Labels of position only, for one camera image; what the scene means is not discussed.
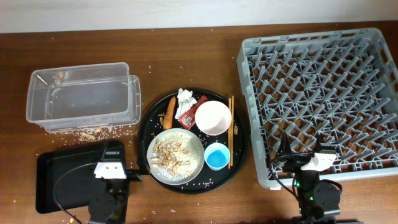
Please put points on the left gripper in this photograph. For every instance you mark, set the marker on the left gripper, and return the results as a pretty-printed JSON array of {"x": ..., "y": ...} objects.
[{"x": 144, "y": 167}]

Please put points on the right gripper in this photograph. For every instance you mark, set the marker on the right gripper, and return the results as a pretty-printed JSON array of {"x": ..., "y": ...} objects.
[{"x": 285, "y": 153}]

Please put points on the grey plate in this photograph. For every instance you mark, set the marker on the grey plate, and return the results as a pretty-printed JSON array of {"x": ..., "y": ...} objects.
[{"x": 161, "y": 174}]

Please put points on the rice and peanut shells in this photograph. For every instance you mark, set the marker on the rice and peanut shells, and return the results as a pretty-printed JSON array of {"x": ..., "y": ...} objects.
[{"x": 177, "y": 154}]

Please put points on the orange carrot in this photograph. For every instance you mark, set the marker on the orange carrot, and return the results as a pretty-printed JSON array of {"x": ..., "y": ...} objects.
[{"x": 168, "y": 118}]

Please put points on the red snack wrapper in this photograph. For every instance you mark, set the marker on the red snack wrapper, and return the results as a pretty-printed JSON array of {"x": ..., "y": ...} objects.
[{"x": 187, "y": 120}]

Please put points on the light blue cup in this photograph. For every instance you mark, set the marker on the light blue cup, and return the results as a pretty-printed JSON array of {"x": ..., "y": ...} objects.
[{"x": 217, "y": 156}]

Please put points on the white tissue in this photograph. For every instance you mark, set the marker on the white tissue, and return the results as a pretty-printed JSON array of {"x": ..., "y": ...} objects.
[{"x": 185, "y": 102}]

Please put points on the wooden chopstick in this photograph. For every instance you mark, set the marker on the wooden chopstick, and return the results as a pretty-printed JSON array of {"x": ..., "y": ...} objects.
[
  {"x": 229, "y": 134},
  {"x": 232, "y": 128}
]

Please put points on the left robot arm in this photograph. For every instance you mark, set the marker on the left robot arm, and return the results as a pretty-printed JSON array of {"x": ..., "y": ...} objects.
[{"x": 110, "y": 206}]

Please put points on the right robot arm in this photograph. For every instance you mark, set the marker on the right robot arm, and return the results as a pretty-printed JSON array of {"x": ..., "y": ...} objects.
[{"x": 318, "y": 200}]

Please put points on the clear plastic waste bin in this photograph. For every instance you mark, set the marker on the clear plastic waste bin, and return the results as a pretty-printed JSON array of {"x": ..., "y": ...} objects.
[{"x": 83, "y": 97}]

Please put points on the grey plastic dishwasher rack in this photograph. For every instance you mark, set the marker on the grey plastic dishwasher rack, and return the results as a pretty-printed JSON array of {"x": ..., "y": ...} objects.
[{"x": 340, "y": 85}]

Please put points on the round black tray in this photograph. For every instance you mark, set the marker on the round black tray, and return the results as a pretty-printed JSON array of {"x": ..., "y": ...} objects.
[{"x": 207, "y": 179}]

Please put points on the black rectangular tray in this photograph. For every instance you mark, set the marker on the black rectangular tray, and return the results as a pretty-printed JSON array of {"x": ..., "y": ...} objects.
[{"x": 70, "y": 173}]

